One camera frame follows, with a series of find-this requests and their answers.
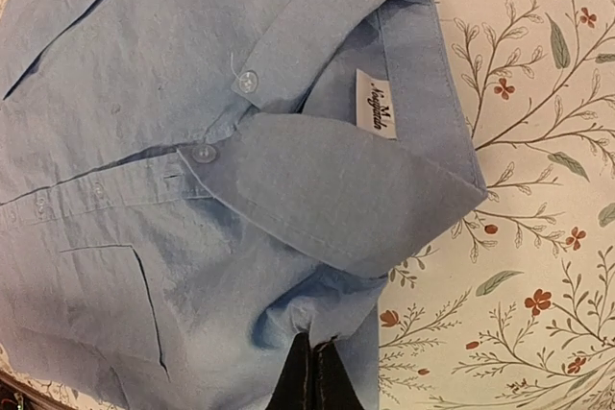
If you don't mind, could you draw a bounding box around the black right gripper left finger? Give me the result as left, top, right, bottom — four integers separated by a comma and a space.
277, 332, 312, 410

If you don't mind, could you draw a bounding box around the light blue shirt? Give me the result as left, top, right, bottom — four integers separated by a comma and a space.
1, 0, 486, 409

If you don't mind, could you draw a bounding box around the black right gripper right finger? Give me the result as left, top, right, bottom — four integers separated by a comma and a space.
314, 342, 361, 410

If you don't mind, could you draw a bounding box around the floral white tablecloth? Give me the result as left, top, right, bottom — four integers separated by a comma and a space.
1, 0, 614, 409

